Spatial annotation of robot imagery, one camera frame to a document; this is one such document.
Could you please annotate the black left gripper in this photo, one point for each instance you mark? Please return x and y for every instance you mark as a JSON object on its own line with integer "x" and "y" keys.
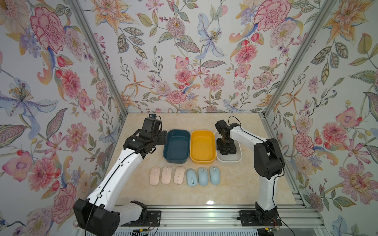
{"x": 163, "y": 135}

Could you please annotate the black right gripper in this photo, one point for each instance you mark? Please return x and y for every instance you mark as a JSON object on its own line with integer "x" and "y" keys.
{"x": 230, "y": 146}

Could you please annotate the black mouse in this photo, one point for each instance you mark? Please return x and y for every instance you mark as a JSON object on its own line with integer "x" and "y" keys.
{"x": 228, "y": 151}

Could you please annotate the light blue mouse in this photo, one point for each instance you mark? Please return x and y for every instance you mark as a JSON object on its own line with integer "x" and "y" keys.
{"x": 214, "y": 175}
{"x": 203, "y": 176}
{"x": 191, "y": 178}

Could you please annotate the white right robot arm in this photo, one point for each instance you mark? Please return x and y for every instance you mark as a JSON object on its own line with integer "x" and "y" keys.
{"x": 268, "y": 163}

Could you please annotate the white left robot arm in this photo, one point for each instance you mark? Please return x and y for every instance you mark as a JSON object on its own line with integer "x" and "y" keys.
{"x": 98, "y": 214}

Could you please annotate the white storage box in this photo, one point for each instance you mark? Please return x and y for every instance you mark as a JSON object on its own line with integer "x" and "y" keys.
{"x": 230, "y": 158}

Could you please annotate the yellow storage box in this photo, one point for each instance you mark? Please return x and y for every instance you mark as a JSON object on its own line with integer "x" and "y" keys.
{"x": 203, "y": 147}

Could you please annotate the dark teal storage box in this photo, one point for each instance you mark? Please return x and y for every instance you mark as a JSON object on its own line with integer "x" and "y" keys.
{"x": 177, "y": 148}

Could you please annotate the pink mouse far left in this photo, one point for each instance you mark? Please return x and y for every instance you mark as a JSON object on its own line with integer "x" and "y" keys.
{"x": 154, "y": 176}

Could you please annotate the pink mouse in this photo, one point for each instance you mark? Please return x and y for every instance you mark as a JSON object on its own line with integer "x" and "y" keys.
{"x": 166, "y": 175}
{"x": 179, "y": 175}
{"x": 154, "y": 176}

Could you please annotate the pink mouse middle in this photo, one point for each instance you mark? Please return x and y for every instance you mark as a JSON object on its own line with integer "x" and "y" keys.
{"x": 166, "y": 175}

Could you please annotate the pink mouse right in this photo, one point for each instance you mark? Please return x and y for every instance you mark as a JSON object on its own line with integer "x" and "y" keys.
{"x": 179, "y": 175}

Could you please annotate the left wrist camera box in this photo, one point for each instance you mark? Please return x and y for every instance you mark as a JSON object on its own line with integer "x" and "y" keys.
{"x": 152, "y": 124}

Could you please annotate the left aluminium corner post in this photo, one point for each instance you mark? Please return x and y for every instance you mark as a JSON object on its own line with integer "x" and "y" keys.
{"x": 89, "y": 35}

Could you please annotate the aluminium corner post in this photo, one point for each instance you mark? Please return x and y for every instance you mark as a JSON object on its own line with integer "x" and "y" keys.
{"x": 319, "y": 20}
{"x": 89, "y": 35}

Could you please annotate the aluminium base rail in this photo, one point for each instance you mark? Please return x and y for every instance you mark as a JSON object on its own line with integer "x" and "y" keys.
{"x": 291, "y": 220}

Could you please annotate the right aluminium corner post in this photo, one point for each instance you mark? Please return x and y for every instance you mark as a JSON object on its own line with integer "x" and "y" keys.
{"x": 319, "y": 20}

